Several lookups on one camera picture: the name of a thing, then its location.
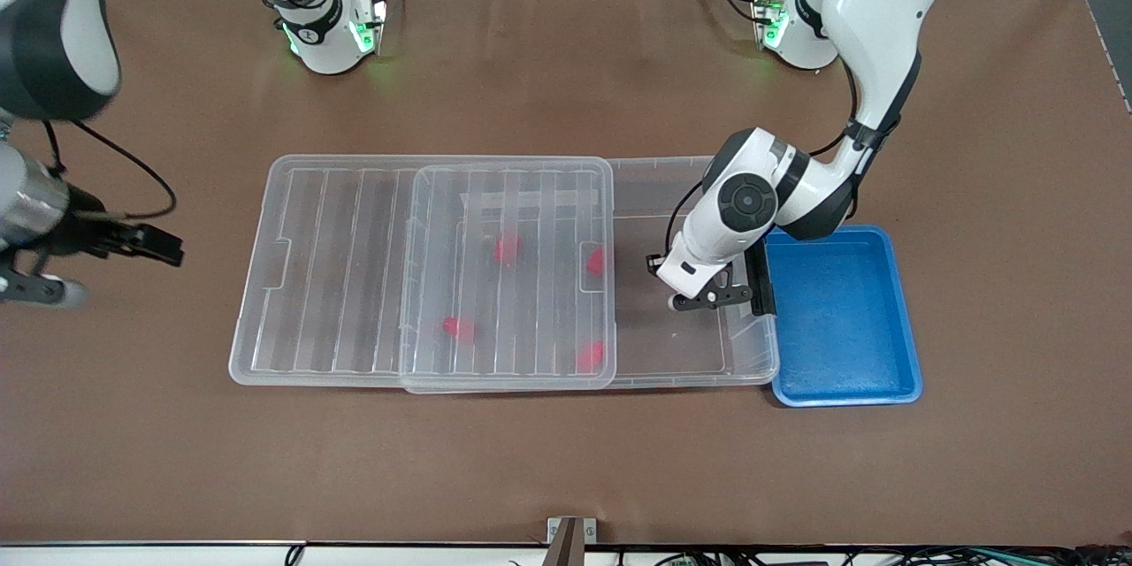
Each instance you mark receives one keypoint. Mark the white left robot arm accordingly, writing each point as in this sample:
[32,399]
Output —
[875,18]

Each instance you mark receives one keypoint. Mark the blue plastic tray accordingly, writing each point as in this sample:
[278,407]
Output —
[849,363]

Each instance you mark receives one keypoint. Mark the transparent plastic storage box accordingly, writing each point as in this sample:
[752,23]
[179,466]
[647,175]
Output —
[672,345]

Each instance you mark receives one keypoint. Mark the red block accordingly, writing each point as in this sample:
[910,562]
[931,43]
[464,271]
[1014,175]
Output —
[591,356]
[457,329]
[506,249]
[597,261]

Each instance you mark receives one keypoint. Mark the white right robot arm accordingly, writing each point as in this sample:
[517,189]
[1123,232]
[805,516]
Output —
[323,44]

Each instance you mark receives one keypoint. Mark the metal mounting bracket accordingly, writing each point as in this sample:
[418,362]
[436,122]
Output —
[591,531]

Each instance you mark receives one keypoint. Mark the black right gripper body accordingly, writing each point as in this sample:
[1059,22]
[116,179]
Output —
[84,233]

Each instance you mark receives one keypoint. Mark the dark metal mounting bar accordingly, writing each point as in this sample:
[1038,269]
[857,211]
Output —
[566,548]

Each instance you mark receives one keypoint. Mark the transparent ribbed plastic lid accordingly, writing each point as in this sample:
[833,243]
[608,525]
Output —
[336,301]

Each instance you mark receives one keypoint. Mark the brown table cover sheet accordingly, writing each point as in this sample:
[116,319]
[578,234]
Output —
[177,460]

